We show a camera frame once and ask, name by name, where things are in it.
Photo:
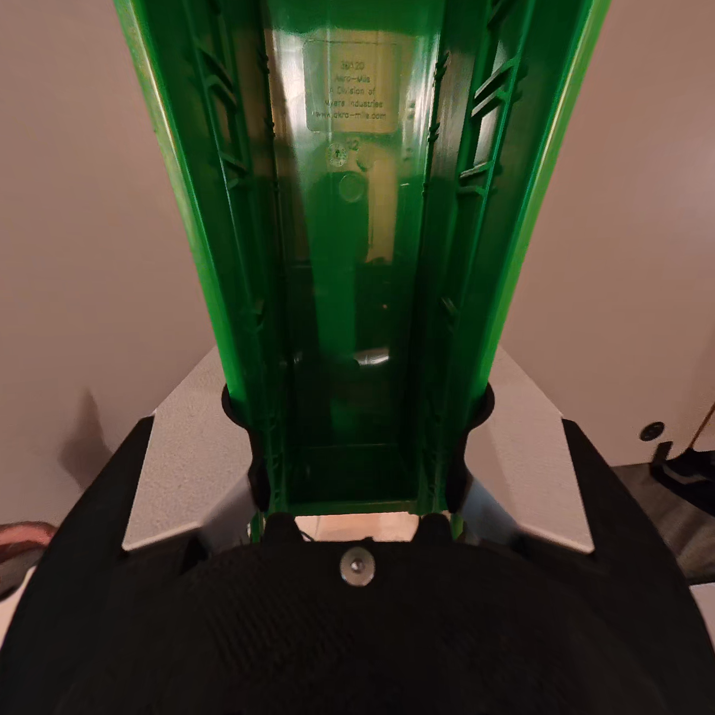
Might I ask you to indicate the green plastic bin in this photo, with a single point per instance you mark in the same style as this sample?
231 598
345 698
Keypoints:
357 251

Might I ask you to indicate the black round knob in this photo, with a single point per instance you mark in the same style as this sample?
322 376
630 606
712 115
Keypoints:
652 431

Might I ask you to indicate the black chair base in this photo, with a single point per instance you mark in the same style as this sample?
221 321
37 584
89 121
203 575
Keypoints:
690 475

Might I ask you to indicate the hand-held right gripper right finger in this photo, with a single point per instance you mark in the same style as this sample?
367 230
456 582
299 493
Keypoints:
530 463

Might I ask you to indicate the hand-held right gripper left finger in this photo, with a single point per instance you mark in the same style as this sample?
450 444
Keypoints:
184 463

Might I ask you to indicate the person's left hand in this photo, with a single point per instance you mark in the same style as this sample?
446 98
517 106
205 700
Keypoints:
25 539

